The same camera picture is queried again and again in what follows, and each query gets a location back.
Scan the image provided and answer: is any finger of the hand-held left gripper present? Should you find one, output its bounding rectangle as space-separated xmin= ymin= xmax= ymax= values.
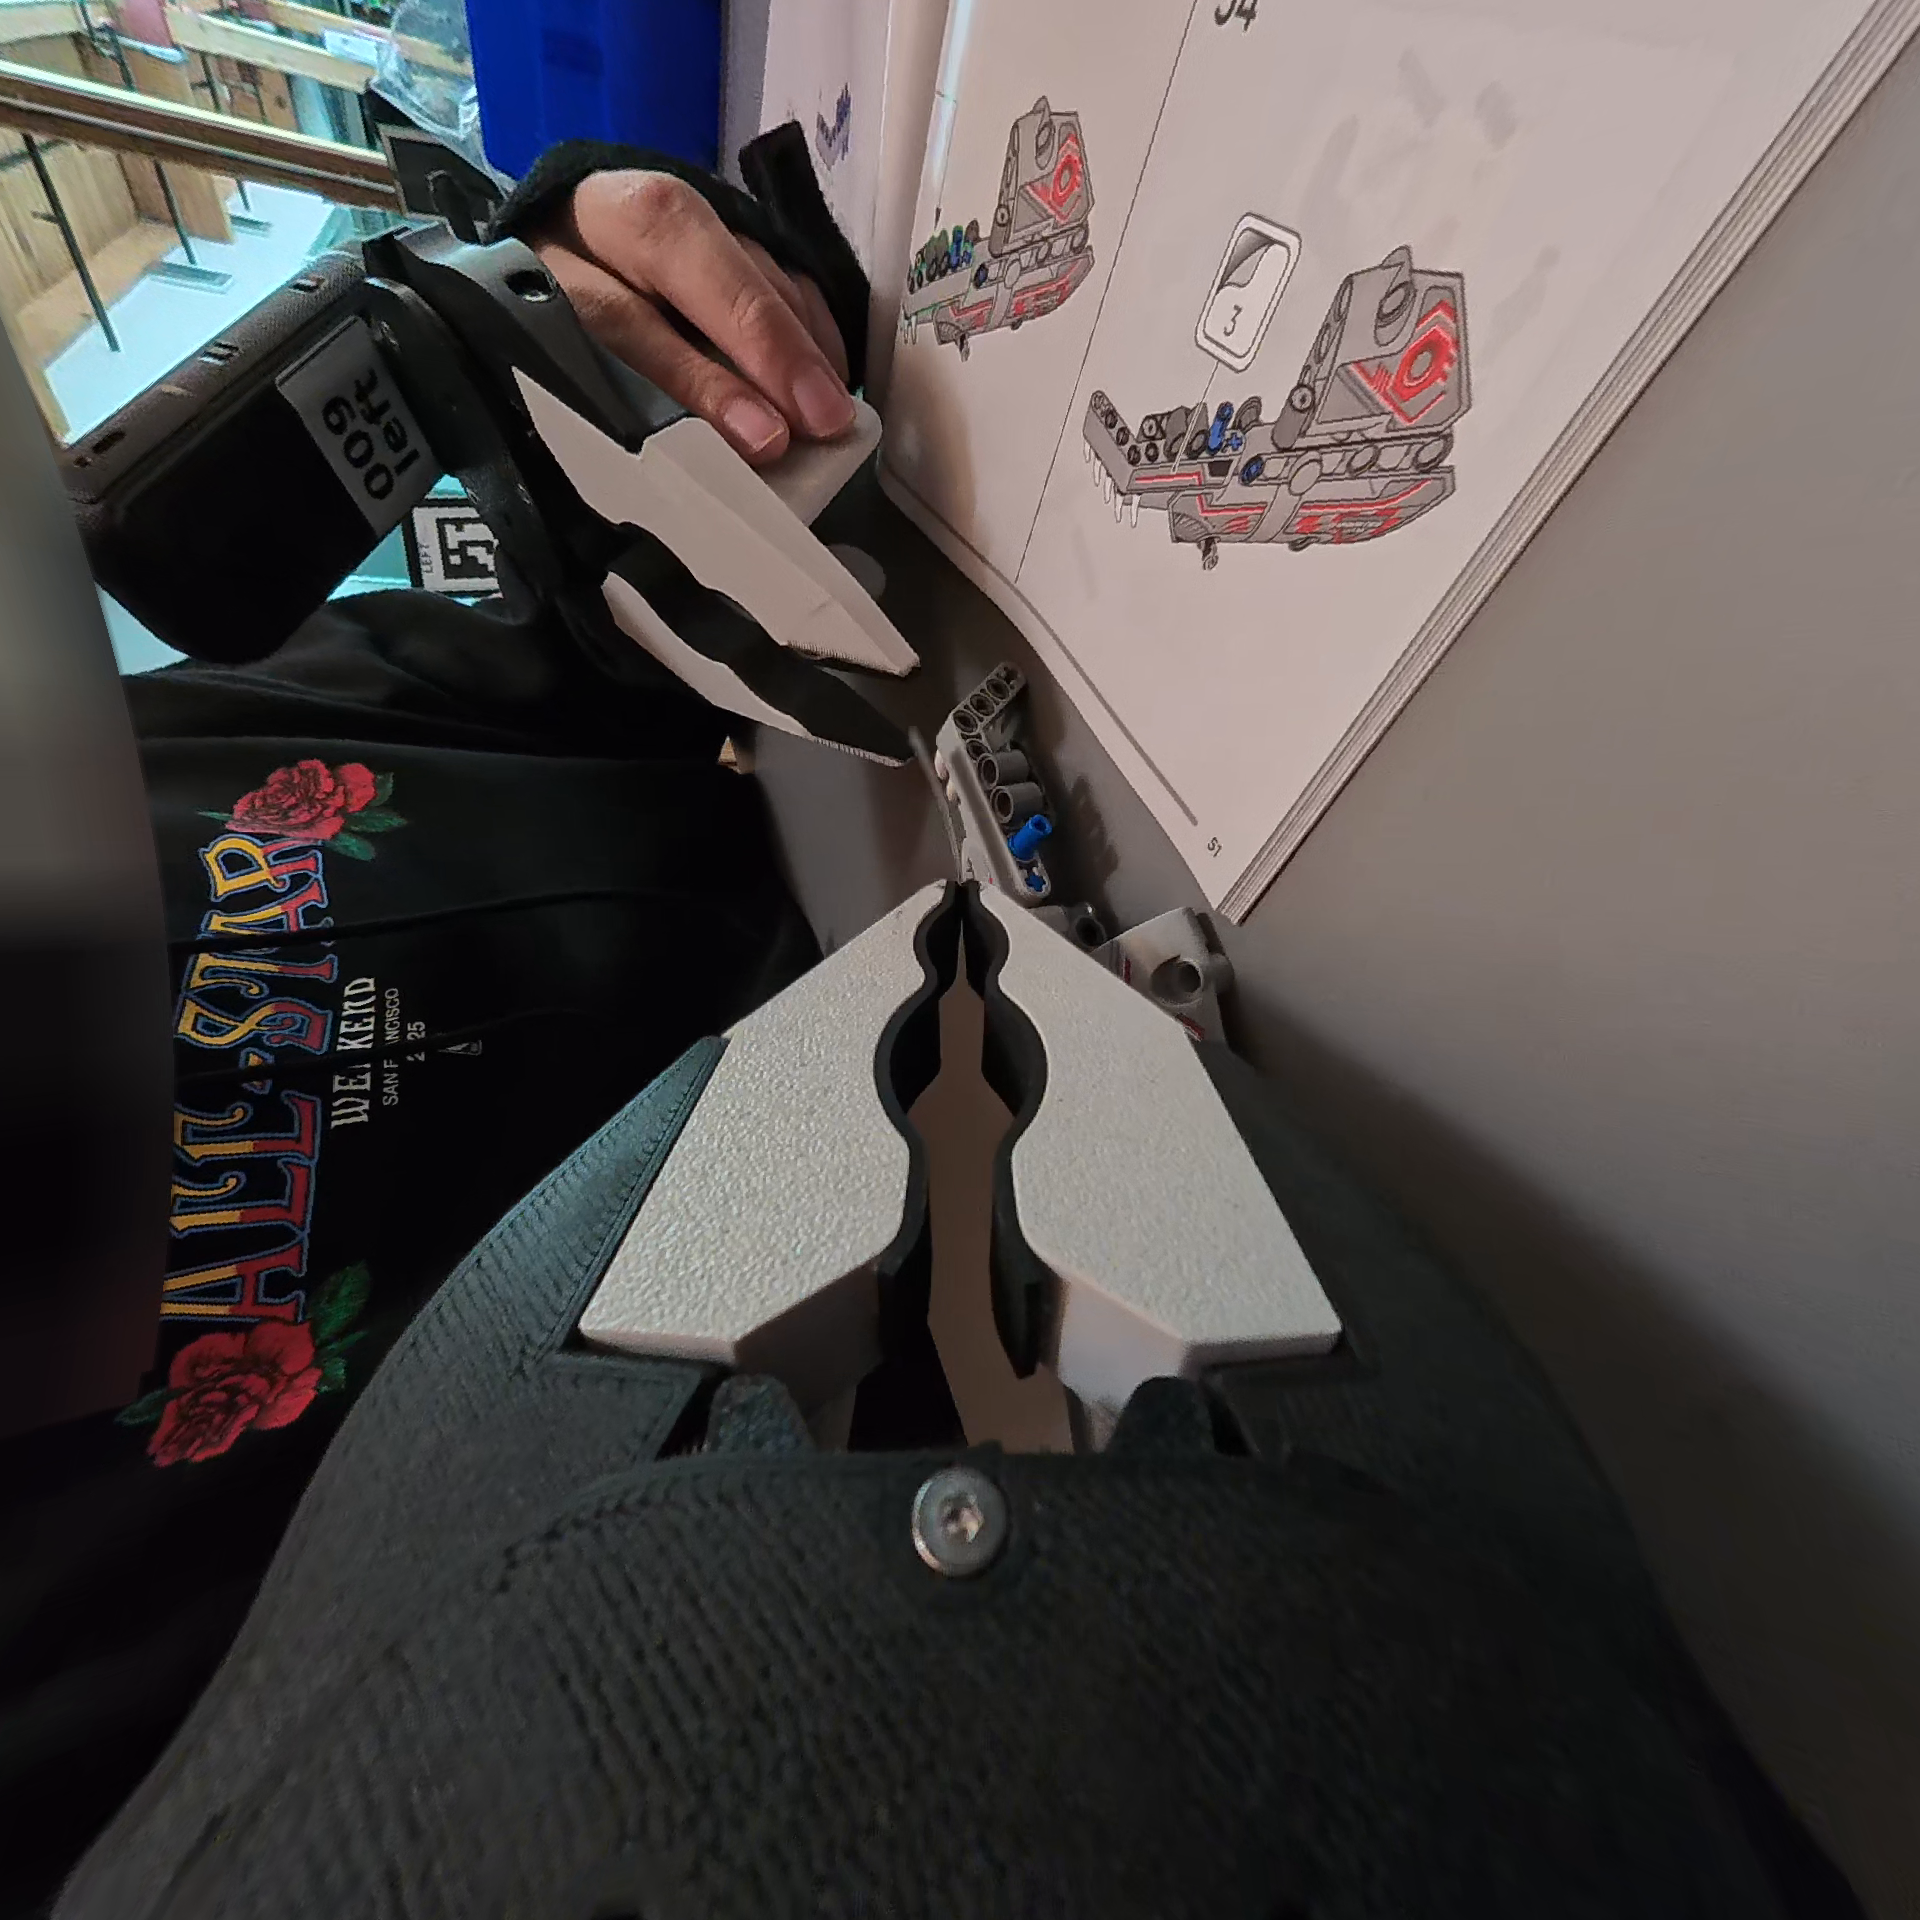
xmin=513 ymin=363 xmax=921 ymax=681
xmin=601 ymin=575 xmax=916 ymax=771

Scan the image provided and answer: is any blue plastic bin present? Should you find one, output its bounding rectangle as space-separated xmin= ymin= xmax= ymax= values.
xmin=462 ymin=0 xmax=725 ymax=177

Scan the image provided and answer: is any clear plastic bag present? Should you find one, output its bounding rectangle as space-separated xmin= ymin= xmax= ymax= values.
xmin=366 ymin=32 xmax=483 ymax=139

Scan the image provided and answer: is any metal railing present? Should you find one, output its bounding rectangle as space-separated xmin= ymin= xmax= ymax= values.
xmin=0 ymin=67 xmax=403 ymax=213

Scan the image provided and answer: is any grey desk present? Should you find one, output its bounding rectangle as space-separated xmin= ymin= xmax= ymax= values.
xmin=735 ymin=45 xmax=1920 ymax=1920

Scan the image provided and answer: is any grey toy beam assembly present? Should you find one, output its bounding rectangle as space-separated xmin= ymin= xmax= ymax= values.
xmin=927 ymin=668 xmax=1071 ymax=905

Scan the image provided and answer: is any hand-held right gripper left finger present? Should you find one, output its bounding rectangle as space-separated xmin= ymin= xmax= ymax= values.
xmin=579 ymin=884 xmax=962 ymax=1374

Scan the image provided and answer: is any open instruction booklet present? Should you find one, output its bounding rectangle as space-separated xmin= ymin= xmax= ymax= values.
xmin=718 ymin=0 xmax=1908 ymax=924

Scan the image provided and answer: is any person's left hand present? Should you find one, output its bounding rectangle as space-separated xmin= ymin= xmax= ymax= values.
xmin=532 ymin=167 xmax=864 ymax=461

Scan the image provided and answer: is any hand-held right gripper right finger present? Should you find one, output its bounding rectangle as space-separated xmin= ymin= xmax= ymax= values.
xmin=966 ymin=884 xmax=1346 ymax=1450

